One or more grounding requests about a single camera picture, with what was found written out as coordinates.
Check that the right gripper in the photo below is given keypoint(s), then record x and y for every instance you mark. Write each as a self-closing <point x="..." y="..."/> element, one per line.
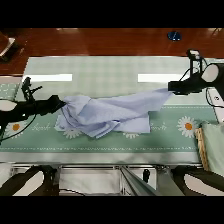
<point x="185" y="86"/>

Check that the pale green garment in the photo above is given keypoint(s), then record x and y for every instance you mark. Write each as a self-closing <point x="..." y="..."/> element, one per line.
<point x="215" y="146"/>

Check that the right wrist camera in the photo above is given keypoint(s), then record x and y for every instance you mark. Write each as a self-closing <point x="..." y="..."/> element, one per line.
<point x="194" y="55"/>

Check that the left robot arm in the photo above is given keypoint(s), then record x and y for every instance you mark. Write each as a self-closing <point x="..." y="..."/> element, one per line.
<point x="13" y="111"/>

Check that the brown wooden slat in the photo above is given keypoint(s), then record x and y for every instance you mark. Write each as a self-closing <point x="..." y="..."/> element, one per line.
<point x="201" y="148"/>

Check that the round blue object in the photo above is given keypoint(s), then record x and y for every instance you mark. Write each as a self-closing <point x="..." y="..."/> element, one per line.
<point x="174" y="35"/>

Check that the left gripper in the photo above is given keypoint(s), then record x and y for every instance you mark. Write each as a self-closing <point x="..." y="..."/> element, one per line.
<point x="50" y="105"/>

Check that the silver frame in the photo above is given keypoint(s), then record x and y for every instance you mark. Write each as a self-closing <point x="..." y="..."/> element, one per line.
<point x="133" y="181"/>

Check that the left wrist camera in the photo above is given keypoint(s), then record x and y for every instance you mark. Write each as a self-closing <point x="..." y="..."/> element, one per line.
<point x="27" y="89"/>

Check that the light blue shirt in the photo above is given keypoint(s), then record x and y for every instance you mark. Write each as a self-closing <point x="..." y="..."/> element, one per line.
<point x="110" y="111"/>

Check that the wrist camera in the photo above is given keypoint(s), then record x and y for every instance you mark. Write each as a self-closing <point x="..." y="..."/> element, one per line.
<point x="194" y="55"/>
<point x="27" y="89"/>

